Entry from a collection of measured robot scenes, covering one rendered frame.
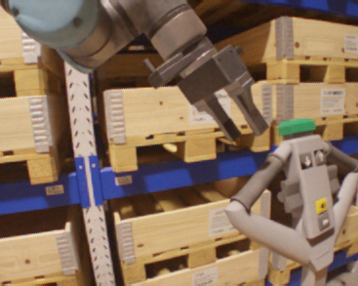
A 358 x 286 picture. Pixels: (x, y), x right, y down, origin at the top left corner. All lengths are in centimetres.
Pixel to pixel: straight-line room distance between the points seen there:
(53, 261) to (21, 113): 63
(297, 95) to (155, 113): 78
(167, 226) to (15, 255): 67
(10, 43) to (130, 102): 50
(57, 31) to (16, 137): 83
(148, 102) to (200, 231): 67
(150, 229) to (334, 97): 126
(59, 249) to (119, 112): 63
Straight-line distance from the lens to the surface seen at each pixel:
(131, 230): 121
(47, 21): 31
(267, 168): 50
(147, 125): 110
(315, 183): 58
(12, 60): 111
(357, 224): 219
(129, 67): 236
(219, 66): 40
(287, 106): 144
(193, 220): 128
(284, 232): 53
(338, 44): 174
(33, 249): 125
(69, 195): 120
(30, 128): 109
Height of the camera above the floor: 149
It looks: 11 degrees down
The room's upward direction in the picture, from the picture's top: 3 degrees counter-clockwise
